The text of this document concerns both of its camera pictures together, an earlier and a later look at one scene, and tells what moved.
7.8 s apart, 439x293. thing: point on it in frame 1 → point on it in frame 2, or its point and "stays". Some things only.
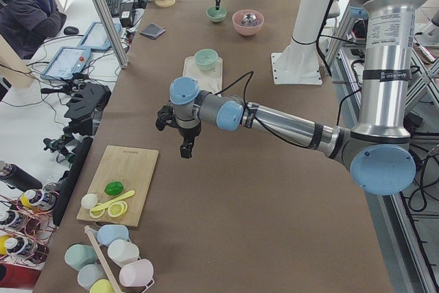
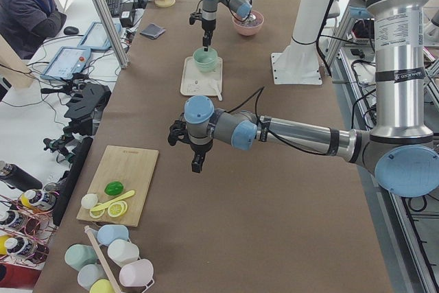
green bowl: [206, 59] stays
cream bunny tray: [208, 80] stays
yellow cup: [101, 286] stays
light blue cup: [108, 232] stays
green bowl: [217, 16] → [206, 60]
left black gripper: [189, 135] → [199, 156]
